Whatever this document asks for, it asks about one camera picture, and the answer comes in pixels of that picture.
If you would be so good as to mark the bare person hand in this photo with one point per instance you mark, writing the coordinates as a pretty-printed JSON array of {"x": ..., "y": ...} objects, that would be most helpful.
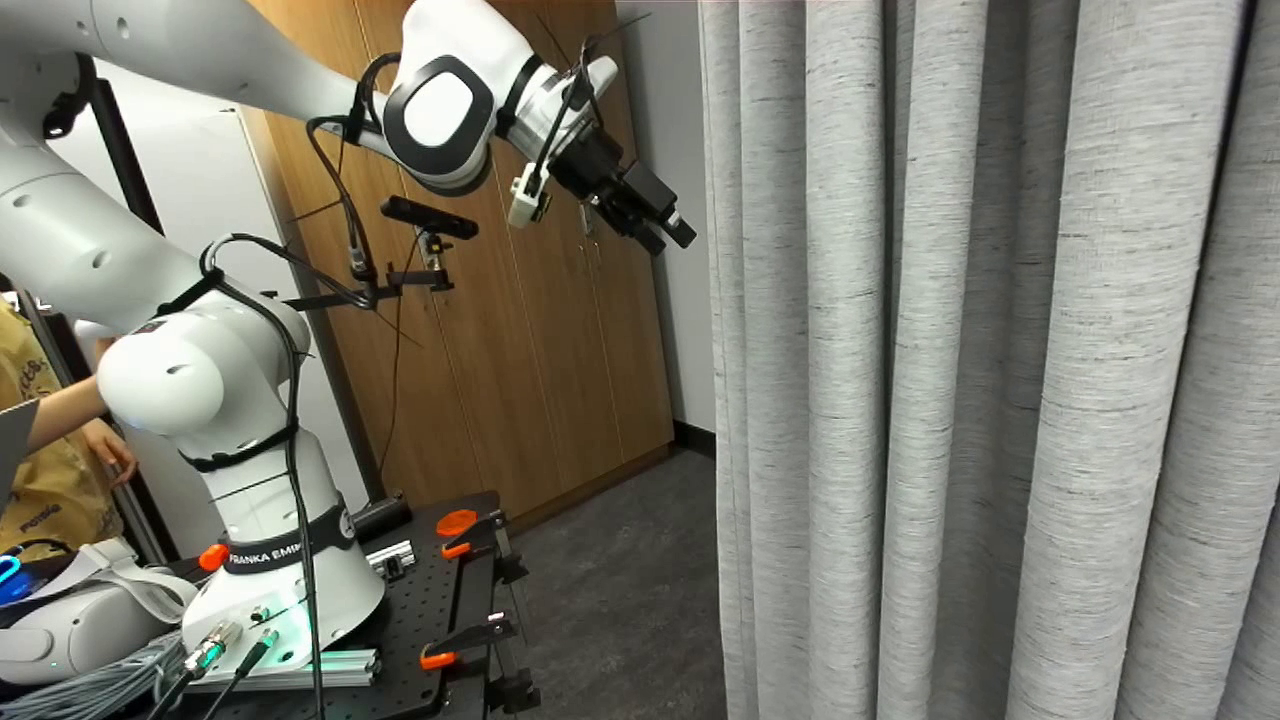
[{"x": 114, "y": 454}]

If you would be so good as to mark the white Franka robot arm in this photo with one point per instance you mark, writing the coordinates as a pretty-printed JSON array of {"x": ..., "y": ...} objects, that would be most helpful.
[{"x": 160, "y": 375}]

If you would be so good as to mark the pale green strip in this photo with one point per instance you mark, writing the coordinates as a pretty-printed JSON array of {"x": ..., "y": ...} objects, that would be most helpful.
[{"x": 320, "y": 661}]

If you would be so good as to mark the orange round knob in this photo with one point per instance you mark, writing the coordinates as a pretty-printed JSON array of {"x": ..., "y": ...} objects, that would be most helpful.
[{"x": 213, "y": 556}]

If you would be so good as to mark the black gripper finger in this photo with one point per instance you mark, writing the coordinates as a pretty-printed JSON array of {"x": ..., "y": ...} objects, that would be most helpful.
[
  {"x": 634, "y": 231},
  {"x": 672, "y": 224}
]

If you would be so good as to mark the white padded headset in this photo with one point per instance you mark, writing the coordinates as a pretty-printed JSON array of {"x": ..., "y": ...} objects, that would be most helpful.
[{"x": 81, "y": 622}]

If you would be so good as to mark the grey fabric curtain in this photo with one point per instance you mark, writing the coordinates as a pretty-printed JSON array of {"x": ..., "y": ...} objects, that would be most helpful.
[{"x": 986, "y": 403}]

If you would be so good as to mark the black bar-shaped camera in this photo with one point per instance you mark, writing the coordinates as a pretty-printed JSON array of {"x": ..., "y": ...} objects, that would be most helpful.
[{"x": 429, "y": 218}]

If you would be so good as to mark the bare person forearm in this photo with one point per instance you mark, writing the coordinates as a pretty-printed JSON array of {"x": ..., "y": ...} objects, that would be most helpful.
[{"x": 65, "y": 410}]

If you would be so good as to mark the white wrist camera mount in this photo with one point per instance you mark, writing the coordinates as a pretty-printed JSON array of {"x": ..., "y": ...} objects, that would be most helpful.
[{"x": 525, "y": 195}]

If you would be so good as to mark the small black box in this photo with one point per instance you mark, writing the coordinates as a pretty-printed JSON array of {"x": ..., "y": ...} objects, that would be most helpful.
[{"x": 382, "y": 517}]

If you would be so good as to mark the person in yellow shirt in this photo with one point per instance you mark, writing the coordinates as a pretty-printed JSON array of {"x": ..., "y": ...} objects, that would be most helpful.
[{"x": 44, "y": 484}]

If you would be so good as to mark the black perforated mounting board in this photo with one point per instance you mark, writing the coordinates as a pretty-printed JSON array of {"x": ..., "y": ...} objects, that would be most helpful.
[{"x": 425, "y": 602}]

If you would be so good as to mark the wooden wall panel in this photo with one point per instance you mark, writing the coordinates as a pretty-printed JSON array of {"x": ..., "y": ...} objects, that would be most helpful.
[{"x": 532, "y": 375}]

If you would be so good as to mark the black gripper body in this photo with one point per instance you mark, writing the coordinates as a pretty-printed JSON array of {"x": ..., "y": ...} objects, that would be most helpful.
[{"x": 605, "y": 166}]

